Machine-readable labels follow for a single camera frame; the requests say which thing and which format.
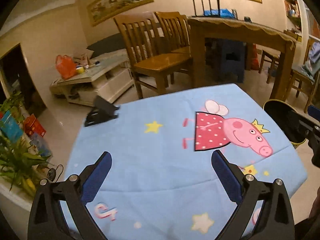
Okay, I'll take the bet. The white glass coffee table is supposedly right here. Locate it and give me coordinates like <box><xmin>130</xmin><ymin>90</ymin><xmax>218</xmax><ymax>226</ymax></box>
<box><xmin>50</xmin><ymin>55</ymin><xmax>134</xmax><ymax>106</ymax></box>

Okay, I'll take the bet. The black wifi router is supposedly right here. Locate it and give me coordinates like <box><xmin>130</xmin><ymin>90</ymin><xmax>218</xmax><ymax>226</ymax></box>
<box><xmin>191</xmin><ymin>0</ymin><xmax>238</xmax><ymax>20</ymax></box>

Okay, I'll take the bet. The light blue cartoon tablecloth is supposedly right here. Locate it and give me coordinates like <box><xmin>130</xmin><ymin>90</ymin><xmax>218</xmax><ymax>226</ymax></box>
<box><xmin>65</xmin><ymin>85</ymin><xmax>307</xmax><ymax>239</ymax></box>

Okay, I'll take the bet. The red gift box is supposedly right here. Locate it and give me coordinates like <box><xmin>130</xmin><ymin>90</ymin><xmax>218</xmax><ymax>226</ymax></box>
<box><xmin>23</xmin><ymin>114</ymin><xmax>46</xmax><ymax>137</ymax></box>

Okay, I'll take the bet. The near wooden dining chair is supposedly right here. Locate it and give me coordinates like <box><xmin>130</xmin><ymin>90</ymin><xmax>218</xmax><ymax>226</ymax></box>
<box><xmin>113</xmin><ymin>11</ymin><xmax>191</xmax><ymax>99</ymax></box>

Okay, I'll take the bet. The green potted plant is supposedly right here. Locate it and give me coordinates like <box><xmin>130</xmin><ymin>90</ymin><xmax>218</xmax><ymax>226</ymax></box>
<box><xmin>1</xmin><ymin>92</ymin><xmax>49</xmax><ymax>197</ymax></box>

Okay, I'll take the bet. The wooden chair with clothes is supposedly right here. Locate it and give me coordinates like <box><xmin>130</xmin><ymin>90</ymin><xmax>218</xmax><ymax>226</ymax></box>
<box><xmin>283</xmin><ymin>37</ymin><xmax>319</xmax><ymax>113</ymax></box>

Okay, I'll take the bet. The black phone stand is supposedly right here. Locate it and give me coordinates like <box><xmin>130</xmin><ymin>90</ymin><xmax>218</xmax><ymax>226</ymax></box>
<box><xmin>84</xmin><ymin>96</ymin><xmax>120</xmax><ymax>127</ymax></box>

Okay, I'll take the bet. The dark sofa cushion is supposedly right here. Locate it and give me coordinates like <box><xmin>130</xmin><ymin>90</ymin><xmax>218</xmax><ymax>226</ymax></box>
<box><xmin>86</xmin><ymin>33</ymin><xmax>125</xmax><ymax>59</ymax></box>

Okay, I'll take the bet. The far wooden dining chair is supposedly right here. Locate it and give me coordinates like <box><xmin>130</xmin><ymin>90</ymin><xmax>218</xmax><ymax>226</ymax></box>
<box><xmin>155</xmin><ymin>11</ymin><xmax>191</xmax><ymax>55</ymax></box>

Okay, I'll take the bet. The orange plastic bag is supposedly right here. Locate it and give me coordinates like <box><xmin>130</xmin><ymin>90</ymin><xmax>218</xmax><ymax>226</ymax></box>
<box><xmin>55</xmin><ymin>55</ymin><xmax>77</xmax><ymax>80</ymax></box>

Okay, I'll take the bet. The blue gift box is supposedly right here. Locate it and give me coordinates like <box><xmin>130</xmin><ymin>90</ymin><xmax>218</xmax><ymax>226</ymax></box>
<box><xmin>1</xmin><ymin>111</ymin><xmax>23</xmax><ymax>143</ymax></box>

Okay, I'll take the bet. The wooden dining chair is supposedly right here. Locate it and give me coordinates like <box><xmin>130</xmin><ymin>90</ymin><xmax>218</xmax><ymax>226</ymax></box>
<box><xmin>113</xmin><ymin>11</ymin><xmax>191</xmax><ymax>99</ymax></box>
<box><xmin>155</xmin><ymin>11</ymin><xmax>191</xmax><ymax>55</ymax></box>

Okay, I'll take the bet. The wooden dining table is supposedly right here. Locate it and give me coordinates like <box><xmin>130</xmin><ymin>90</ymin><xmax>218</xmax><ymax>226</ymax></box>
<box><xmin>188</xmin><ymin>17</ymin><xmax>296</xmax><ymax>100</ymax></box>

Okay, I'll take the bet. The pile of clothes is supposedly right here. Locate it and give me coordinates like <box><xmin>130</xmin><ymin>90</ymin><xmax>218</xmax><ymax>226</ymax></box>
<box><xmin>302</xmin><ymin>42</ymin><xmax>320</xmax><ymax>80</ymax></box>

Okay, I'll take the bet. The horse painting gold frame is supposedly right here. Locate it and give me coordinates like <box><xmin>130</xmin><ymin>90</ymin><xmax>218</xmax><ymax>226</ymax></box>
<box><xmin>87</xmin><ymin>0</ymin><xmax>154</xmax><ymax>27</ymax></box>

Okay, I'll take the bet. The black round trash bin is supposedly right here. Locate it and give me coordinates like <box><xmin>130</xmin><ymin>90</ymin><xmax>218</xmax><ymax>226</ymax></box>
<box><xmin>263</xmin><ymin>99</ymin><xmax>306</xmax><ymax>149</ymax></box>

